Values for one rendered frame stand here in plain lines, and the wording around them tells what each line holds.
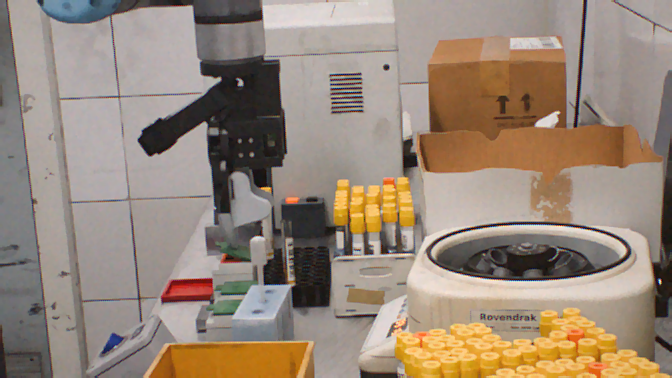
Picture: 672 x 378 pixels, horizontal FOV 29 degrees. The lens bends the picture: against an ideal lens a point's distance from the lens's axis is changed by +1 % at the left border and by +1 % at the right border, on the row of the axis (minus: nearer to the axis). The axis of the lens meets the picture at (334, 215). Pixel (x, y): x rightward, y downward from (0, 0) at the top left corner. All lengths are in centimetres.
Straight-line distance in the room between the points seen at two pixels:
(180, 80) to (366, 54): 142
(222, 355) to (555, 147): 76
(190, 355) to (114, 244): 215
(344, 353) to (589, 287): 30
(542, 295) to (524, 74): 102
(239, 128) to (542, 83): 88
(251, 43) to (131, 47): 180
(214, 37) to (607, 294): 50
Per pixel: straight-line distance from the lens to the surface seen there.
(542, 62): 217
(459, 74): 217
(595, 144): 177
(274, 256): 164
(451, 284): 121
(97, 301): 333
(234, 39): 137
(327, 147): 181
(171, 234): 324
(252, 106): 140
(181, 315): 152
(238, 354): 113
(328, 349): 138
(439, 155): 176
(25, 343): 335
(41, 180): 321
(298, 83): 179
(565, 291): 119
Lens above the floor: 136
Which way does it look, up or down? 15 degrees down
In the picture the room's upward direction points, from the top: 3 degrees counter-clockwise
